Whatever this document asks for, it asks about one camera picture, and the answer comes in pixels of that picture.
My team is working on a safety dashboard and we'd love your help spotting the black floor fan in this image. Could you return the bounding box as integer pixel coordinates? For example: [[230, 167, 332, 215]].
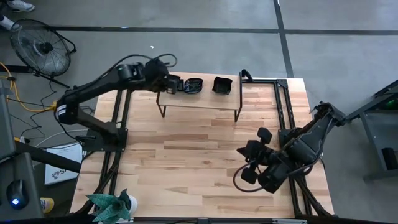
[[9, 18, 77, 90]]

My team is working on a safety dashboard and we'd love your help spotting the green plant in white pot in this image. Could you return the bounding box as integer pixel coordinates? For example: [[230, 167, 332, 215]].
[[86, 189, 138, 224]]

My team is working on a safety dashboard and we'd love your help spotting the white printed cardboard box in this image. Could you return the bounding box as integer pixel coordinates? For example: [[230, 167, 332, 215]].
[[44, 142, 83, 186]]

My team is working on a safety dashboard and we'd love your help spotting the black floor cable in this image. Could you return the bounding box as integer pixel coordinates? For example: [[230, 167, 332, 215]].
[[6, 80, 97, 138]]

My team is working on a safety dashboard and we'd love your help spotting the person's foot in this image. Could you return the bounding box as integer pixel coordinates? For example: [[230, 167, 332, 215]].
[[6, 0, 36, 12], [0, 14, 22, 32]]

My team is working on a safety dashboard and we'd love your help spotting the black computer mouse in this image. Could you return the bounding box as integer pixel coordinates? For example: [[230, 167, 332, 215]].
[[6, 179, 30, 211]]

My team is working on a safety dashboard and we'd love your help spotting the black metal table frame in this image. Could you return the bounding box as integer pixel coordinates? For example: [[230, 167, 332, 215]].
[[74, 68, 335, 224]]

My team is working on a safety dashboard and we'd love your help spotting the black metal bar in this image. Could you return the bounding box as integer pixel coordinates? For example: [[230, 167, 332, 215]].
[[14, 140, 82, 174]]

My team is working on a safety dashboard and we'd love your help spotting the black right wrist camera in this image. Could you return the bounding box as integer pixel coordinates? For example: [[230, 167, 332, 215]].
[[240, 167, 259, 185]]

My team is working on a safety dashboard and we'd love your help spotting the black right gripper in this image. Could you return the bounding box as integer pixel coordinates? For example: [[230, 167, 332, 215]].
[[236, 126, 275, 166]]

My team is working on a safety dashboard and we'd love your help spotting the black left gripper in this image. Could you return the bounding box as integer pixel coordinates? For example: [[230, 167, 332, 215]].
[[160, 73, 185, 95]]

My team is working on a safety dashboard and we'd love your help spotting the black leaf-shaped plate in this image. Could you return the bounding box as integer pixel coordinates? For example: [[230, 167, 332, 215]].
[[183, 77, 204, 95]]

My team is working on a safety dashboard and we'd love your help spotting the black box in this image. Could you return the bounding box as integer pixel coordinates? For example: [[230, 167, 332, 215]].
[[381, 147, 398, 171]]

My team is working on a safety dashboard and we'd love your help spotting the grey metal stand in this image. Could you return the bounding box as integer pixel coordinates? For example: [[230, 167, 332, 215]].
[[346, 79, 398, 182]]

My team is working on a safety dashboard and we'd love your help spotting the white floor cable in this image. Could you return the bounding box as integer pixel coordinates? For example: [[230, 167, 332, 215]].
[[33, 129, 90, 149]]

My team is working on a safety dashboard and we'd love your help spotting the wooden shelf with black legs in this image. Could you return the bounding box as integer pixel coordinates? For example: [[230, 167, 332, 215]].
[[155, 70, 245, 123]]

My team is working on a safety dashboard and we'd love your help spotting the yellow extension cable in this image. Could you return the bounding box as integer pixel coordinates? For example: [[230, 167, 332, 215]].
[[0, 62, 62, 113]]

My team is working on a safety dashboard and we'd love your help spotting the black deep square bowl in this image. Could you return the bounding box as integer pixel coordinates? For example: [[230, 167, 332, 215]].
[[211, 76, 233, 95]]

